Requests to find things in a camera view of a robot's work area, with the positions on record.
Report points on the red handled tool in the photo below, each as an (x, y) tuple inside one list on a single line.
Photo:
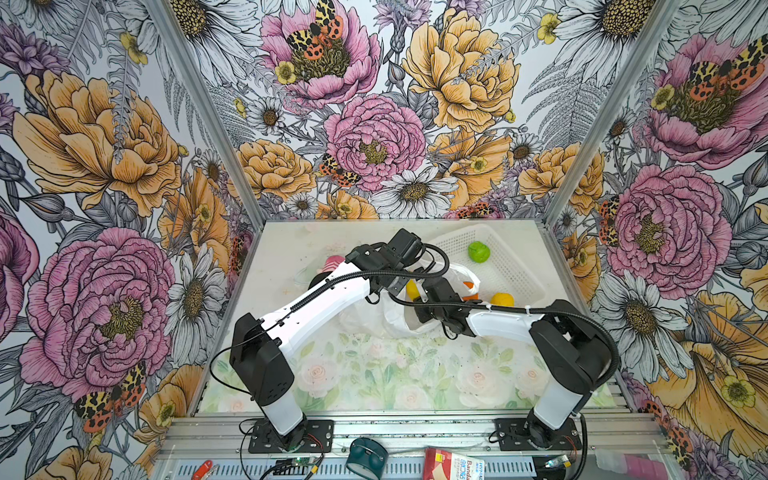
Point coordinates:
[(204, 471)]

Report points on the aluminium corner post left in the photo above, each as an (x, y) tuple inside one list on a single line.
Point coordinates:
[(185, 62)]

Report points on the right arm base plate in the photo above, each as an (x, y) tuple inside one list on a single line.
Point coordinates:
[(524, 435)]

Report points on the white plastic bag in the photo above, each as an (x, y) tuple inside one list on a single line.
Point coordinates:
[(388, 319)]

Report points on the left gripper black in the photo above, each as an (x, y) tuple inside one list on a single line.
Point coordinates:
[(403, 278)]

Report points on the pink white packet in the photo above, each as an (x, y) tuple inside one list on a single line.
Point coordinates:
[(632, 465)]

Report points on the aluminium corner post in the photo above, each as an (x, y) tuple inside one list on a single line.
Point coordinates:
[(185, 62), (660, 19)]

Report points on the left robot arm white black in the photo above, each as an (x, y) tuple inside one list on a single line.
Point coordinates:
[(262, 345)]

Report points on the yellow toy fruit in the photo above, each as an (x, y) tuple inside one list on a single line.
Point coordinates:
[(503, 299)]

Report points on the aluminium front rail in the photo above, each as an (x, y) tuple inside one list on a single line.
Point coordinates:
[(224, 440)]

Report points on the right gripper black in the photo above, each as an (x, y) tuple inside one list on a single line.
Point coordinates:
[(422, 315)]

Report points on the aluminium corner post right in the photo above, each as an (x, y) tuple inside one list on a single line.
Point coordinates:
[(660, 19)]

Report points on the green toy fruit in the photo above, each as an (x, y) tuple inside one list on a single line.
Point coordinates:
[(478, 252)]

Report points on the red white cardboard box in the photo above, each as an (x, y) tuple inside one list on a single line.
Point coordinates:
[(440, 464)]

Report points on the green tape roll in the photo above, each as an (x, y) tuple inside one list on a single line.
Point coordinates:
[(367, 458)]

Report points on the plush doll pink striped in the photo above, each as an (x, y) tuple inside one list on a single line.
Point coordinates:
[(332, 263)]

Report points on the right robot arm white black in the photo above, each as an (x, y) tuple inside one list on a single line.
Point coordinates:
[(579, 354)]

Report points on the yellow toy banana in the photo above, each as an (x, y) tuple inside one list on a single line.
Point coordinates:
[(412, 290)]

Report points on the white perforated plastic basket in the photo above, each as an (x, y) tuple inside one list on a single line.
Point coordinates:
[(503, 272)]

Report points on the green circuit board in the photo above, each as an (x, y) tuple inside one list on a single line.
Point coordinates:
[(297, 463)]

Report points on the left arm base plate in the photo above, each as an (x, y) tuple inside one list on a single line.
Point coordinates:
[(310, 436)]

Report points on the orange toy fruit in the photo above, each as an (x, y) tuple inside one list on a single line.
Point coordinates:
[(472, 291)]

